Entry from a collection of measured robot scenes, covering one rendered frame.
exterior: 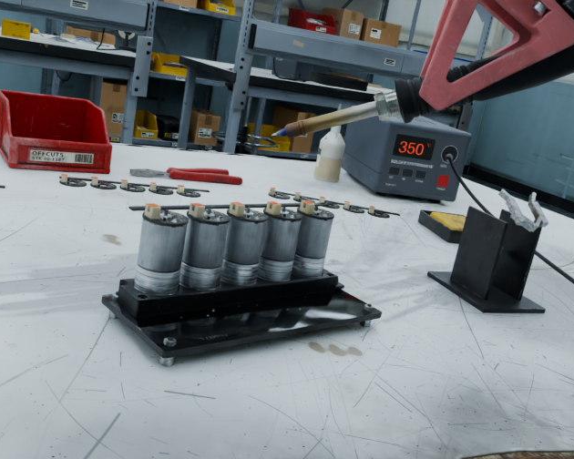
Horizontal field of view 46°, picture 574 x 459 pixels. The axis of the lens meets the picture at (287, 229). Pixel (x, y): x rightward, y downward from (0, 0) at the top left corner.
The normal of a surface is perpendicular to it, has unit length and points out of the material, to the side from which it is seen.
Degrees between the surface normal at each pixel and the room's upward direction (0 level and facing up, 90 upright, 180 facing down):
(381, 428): 0
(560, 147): 90
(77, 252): 0
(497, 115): 90
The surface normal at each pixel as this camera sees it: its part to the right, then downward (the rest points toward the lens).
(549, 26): -0.31, 0.50
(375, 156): -0.96, -0.11
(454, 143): 0.22, 0.30
